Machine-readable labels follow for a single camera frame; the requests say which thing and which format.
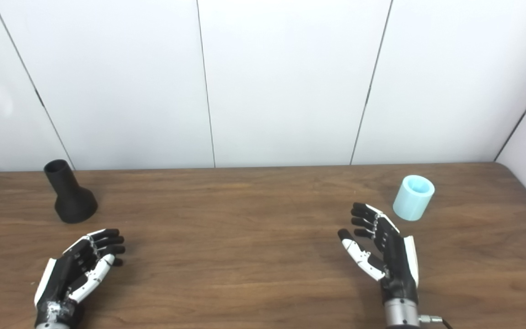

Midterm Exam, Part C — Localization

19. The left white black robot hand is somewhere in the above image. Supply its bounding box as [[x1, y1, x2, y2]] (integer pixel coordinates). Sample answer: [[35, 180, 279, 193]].
[[35, 228, 126, 326]]

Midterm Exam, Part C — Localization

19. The light-blue hose piece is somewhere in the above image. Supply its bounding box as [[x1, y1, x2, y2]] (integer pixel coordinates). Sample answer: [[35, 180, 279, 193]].
[[393, 175, 435, 222]]

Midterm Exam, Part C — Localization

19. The black funnel-shaped nozzle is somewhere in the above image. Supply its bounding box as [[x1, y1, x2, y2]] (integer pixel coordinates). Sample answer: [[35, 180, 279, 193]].
[[44, 159, 98, 224]]

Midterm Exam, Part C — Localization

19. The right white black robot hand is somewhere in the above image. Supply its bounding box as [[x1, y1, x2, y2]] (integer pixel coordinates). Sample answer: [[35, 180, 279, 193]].
[[338, 202, 419, 304]]

